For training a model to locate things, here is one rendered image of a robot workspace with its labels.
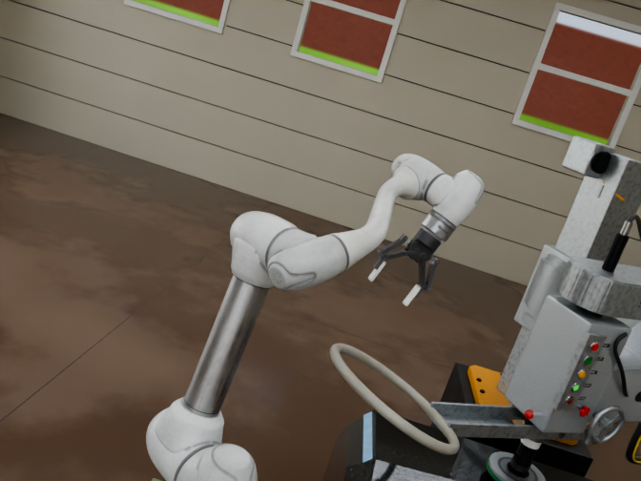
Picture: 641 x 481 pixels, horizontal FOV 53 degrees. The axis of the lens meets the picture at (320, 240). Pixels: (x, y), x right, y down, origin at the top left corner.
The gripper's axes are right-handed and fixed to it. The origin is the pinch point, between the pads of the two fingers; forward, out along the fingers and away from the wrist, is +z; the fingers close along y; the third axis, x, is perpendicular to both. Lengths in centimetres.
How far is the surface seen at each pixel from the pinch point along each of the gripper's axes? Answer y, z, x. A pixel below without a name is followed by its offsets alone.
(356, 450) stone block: 44, 60, 33
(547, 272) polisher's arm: 96, -40, 87
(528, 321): 107, -17, 91
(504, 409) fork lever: 71, 13, 18
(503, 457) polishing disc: 90, 29, 25
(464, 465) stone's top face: 79, 40, 26
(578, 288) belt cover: 55, -35, 6
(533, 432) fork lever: 79, 12, 9
